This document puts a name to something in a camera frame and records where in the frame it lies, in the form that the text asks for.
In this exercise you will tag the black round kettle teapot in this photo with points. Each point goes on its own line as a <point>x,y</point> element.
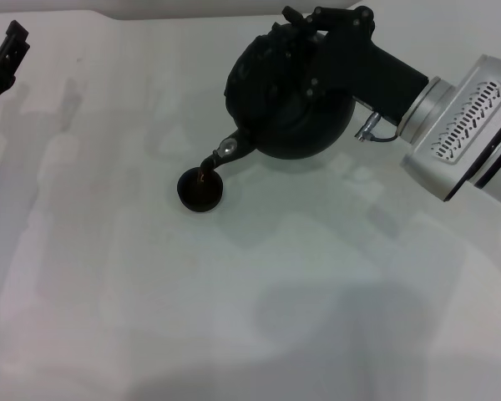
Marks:
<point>284,125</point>

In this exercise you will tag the dark brown teacup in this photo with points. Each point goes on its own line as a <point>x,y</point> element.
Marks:
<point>192,200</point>

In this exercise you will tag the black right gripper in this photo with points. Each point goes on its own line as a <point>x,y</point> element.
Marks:
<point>367,71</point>

